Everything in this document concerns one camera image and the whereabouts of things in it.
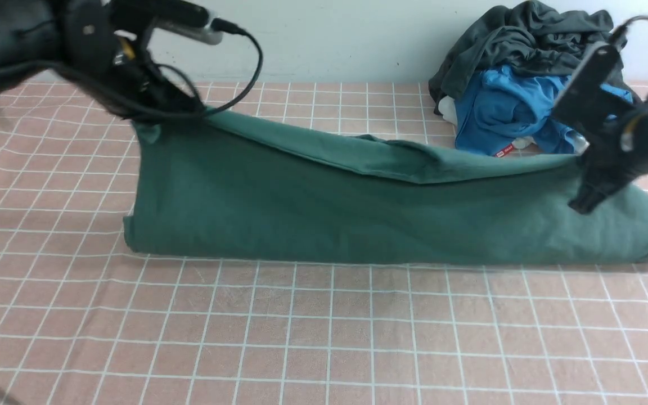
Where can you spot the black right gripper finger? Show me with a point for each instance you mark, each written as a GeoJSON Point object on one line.
{"type": "Point", "coordinates": [594, 188]}

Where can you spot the dark grey crumpled garment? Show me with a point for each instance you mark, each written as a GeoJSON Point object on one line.
{"type": "Point", "coordinates": [532, 38]}

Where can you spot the pink checkered tablecloth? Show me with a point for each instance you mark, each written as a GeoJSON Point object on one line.
{"type": "Point", "coordinates": [85, 321]}

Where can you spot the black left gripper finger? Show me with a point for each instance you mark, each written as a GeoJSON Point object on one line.
{"type": "Point", "coordinates": [176, 102]}

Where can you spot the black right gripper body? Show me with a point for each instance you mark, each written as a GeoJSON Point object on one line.
{"type": "Point", "coordinates": [622, 155]}

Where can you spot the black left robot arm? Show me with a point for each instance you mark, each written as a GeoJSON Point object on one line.
{"type": "Point", "coordinates": [30, 42]}

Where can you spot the green long-sleeve shirt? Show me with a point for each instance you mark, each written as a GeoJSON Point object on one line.
{"type": "Point", "coordinates": [240, 187]}

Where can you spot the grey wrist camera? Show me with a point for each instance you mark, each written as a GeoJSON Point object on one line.
{"type": "Point", "coordinates": [186, 19]}
{"type": "Point", "coordinates": [585, 105]}

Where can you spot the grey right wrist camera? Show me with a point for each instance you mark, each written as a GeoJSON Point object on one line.
{"type": "Point", "coordinates": [585, 105]}

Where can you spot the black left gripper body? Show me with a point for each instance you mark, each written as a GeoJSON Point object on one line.
{"type": "Point", "coordinates": [105, 63]}

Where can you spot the blue crumpled garment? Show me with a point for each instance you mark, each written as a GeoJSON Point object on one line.
{"type": "Point", "coordinates": [501, 111]}

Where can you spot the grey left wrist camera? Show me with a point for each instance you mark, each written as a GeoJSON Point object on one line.
{"type": "Point", "coordinates": [186, 19]}

